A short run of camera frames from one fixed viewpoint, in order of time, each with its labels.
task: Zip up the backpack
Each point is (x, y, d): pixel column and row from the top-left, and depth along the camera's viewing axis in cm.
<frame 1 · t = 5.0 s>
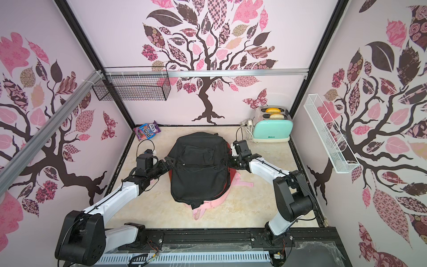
left hand: (170, 166, 88), fingers open
right hand: (224, 163, 91), fingers open
black backpack: (202, 170, 90), point 8 cm above the table
red backpack: (232, 172, 90), point 8 cm above the table
pink backpack: (198, 212, 83), on the table
blue M&M's candy bag: (145, 127, 118), point 4 cm above the table
pink red candy bag: (140, 134, 116), point 2 cm above the table
mint green toaster: (274, 124, 102), point 16 cm above the table

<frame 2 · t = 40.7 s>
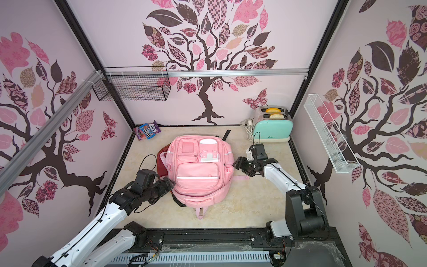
left hand: (168, 191, 79), fingers open
right hand: (236, 168, 88), fingers open
pink backpack: (201, 167, 89), point 10 cm above the table
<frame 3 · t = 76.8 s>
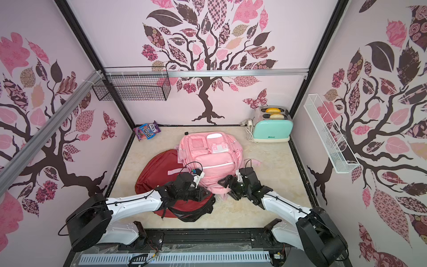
left hand: (208, 197, 80), fingers closed
right hand: (220, 188, 82), fingers open
red backpack: (154, 173, 92), point 6 cm above the table
pink backpack: (218, 154, 100), point 6 cm above the table
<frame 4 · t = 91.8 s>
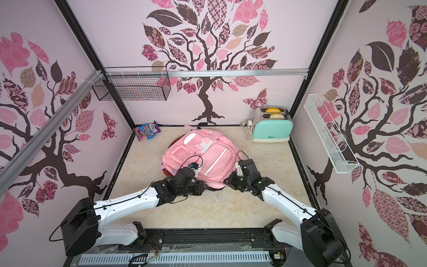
left hand: (205, 190, 79), fingers closed
right hand: (223, 183, 81), fingers closed
pink backpack: (213, 156, 94), point 10 cm above the table
